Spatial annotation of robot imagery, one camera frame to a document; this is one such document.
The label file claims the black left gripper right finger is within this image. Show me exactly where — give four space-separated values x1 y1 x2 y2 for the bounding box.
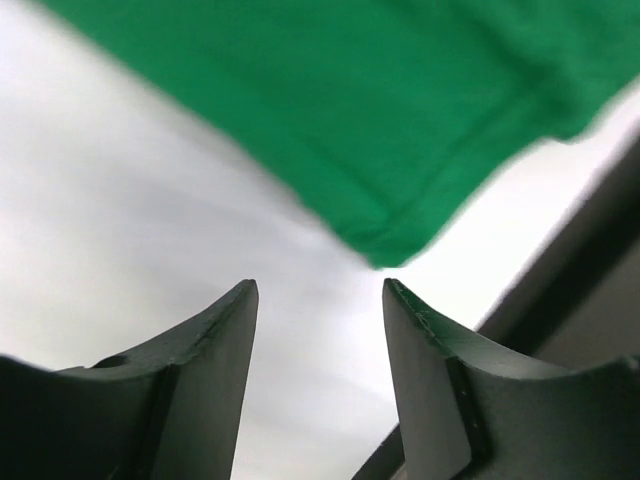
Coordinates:
383 279 639 479

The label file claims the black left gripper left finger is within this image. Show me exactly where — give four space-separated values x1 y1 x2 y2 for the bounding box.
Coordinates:
1 280 258 479

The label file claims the green t shirt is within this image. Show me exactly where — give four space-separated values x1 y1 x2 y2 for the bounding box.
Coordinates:
48 1 639 268

